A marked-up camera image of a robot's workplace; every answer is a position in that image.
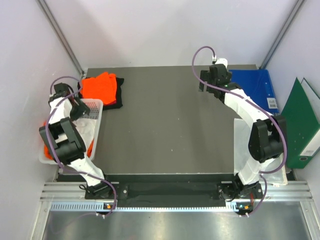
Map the white green raglan t-shirt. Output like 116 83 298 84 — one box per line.
73 118 98 148

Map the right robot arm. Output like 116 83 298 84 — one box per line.
199 56 288 201

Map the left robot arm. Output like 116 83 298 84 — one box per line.
39 83 115 199

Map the white plastic basket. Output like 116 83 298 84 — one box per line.
38 98 104 165

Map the folded orange t-shirt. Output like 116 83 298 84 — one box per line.
80 72 118 105

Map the blue plastic folder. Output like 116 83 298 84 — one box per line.
230 69 279 115

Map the crumpled orange t-shirt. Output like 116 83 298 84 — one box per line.
39 120 95 160

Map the green lever arch binder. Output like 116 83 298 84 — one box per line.
281 78 320 169

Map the translucent plastic sleeve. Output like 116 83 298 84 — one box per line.
233 118 284 185

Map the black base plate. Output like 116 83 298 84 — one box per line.
84 181 264 207

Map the perforated cable duct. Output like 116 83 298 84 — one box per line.
49 201 254 213

